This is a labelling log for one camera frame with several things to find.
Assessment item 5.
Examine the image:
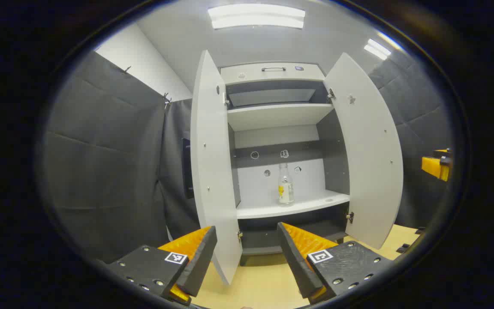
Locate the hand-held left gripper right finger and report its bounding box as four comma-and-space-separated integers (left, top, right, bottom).
276, 222, 395, 305

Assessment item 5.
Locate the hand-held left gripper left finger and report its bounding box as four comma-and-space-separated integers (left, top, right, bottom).
97, 225, 218, 306

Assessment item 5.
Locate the white cabinet door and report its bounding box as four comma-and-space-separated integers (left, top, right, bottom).
323, 52, 404, 250
190, 49, 243, 286

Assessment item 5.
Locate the clear glass bottle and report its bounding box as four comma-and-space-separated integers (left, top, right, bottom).
278, 163, 295, 206

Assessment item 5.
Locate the grey white cabinet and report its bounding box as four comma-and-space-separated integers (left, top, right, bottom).
219, 61, 355, 267

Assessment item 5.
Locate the dark quilted cloth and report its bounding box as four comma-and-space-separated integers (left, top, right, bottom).
45, 51, 168, 262
367, 56, 453, 230

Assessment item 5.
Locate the black backdrop cloth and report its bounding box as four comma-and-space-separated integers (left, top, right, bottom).
159, 98, 200, 241

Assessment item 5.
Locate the small ceiling light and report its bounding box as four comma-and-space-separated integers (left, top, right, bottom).
364, 39, 392, 61

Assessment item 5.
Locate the large ceiling light panel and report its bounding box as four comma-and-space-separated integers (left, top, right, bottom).
208, 4, 306, 30

